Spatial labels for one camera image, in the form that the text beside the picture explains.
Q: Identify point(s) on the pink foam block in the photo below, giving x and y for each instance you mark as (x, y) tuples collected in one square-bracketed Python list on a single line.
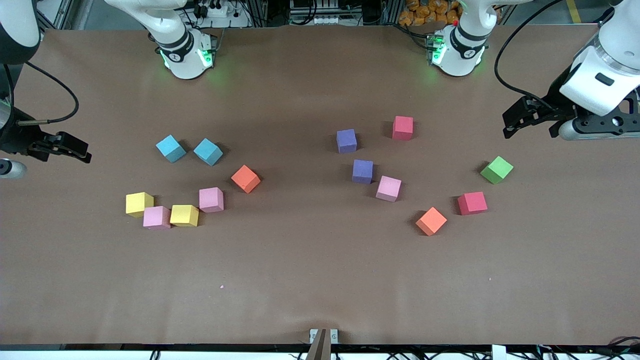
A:
[(388, 188), (211, 199), (156, 217)]

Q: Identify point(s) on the red foam block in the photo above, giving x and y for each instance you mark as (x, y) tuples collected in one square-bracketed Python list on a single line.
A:
[(472, 203), (402, 127)]

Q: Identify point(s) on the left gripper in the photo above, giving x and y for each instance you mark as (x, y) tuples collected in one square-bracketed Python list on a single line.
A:
[(556, 97)]

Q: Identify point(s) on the green foam block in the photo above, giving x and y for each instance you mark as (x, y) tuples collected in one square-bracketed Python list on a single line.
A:
[(496, 169)]

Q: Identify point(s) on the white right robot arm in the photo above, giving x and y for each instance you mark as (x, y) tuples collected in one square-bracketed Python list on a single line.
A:
[(182, 60)]

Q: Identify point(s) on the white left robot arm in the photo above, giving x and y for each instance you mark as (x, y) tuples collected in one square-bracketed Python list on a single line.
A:
[(615, 30)]

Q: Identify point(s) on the metal table edge bracket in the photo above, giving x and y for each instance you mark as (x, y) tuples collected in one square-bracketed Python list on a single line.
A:
[(334, 336)]

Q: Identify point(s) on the yellow foam block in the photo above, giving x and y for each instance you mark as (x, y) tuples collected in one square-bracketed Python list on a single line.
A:
[(139, 204), (184, 215)]

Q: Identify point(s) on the purple foam block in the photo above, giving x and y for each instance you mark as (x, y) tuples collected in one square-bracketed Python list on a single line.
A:
[(362, 171), (346, 140)]

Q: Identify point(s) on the white power strip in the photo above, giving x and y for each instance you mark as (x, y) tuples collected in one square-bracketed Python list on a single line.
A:
[(332, 20), (220, 12)]

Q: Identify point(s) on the bag of orange items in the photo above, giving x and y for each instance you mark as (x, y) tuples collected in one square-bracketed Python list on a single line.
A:
[(425, 12)]

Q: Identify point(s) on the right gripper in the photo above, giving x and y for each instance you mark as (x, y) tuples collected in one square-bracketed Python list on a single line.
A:
[(14, 137)]

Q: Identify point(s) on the orange foam block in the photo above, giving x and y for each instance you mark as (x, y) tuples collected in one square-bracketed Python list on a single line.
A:
[(431, 221), (245, 178)]

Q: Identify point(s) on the blue foam block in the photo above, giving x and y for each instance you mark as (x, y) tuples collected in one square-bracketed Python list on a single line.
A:
[(208, 151), (170, 148)]

